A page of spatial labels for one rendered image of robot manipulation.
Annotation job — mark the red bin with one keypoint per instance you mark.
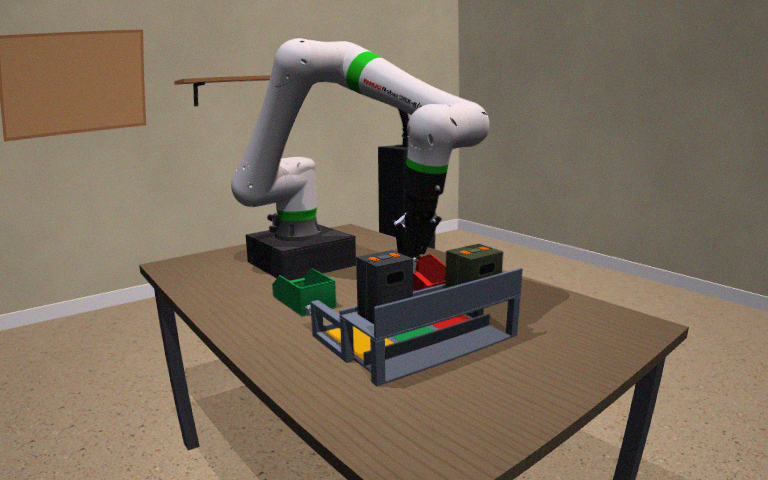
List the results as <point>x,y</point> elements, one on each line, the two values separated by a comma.
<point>429,272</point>

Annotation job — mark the green bin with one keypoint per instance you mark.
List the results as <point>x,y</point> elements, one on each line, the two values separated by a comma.
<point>296,298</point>

